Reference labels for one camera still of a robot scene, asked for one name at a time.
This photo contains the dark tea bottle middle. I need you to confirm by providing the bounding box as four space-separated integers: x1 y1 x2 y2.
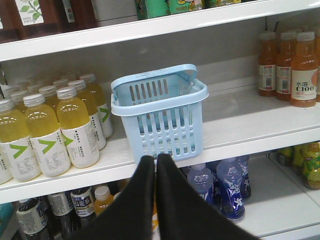
70 186 96 228

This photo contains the yellow-green juice bottle front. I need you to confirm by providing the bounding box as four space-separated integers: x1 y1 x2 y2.
0 98 41 182

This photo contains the orange juice bottle white label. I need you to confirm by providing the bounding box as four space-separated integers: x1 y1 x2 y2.
94 185 114 216

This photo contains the dark tea bottle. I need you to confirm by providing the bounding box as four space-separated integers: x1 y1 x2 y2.
16 198 52 240
70 186 96 228

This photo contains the light blue plastic basket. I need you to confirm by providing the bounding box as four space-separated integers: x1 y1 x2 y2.
110 64 209 163

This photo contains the blue sports drink bottle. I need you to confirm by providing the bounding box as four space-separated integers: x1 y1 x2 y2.
236 154 251 200
187 163 214 206
216 157 245 223

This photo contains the front orange C100 juice bottle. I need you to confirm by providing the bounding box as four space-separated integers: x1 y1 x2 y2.
290 31 319 108

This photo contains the blue sports drink bottle left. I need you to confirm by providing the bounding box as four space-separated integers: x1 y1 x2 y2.
187 163 214 206

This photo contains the blue sports drink bottle middle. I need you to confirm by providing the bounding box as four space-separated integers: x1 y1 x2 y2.
216 157 245 223

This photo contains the blue sports drink bottle rear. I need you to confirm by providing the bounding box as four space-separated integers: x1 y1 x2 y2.
236 154 251 200

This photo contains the yellow-green juice bottle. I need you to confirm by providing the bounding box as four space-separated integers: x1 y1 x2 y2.
56 86 100 168
0 98 41 182
79 73 113 138
23 93 71 177

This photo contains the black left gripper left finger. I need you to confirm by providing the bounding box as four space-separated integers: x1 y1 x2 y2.
70 155 155 240

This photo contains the dark tea bottle left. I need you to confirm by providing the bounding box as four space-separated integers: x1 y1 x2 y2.
16 198 52 240

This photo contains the white metal shelf unit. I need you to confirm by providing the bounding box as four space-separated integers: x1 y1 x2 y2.
0 0 320 240

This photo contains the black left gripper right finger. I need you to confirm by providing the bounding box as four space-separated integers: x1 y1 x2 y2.
155 153 256 240

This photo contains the barcode orange juice bottle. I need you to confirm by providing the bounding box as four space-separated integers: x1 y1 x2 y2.
276 30 297 101

